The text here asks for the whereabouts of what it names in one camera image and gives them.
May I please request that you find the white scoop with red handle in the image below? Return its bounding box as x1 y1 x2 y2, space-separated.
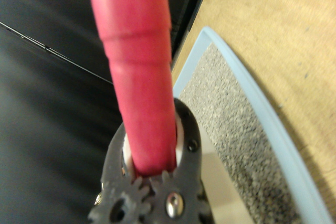
88 0 249 224

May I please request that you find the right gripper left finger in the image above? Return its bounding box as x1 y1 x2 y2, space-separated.
88 124 152 224

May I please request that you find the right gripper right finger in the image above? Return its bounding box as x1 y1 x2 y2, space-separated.
152 98 211 224

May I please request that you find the black curtain stand pole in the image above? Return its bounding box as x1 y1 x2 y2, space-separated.
0 21 114 84

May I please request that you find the blue litter tray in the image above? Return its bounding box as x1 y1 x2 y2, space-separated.
172 26 334 224

